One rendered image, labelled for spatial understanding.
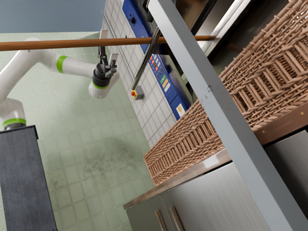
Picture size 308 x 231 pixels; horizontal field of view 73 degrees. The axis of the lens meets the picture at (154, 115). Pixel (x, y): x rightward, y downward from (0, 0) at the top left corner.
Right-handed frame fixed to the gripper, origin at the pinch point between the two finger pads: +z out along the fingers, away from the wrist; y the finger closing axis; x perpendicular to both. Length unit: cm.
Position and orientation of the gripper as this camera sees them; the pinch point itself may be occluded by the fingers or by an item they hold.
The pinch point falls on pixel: (109, 42)
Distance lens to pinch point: 96.8
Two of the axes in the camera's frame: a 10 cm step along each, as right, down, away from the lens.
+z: 3.4, -4.7, -8.1
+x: -8.6, 2.0, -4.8
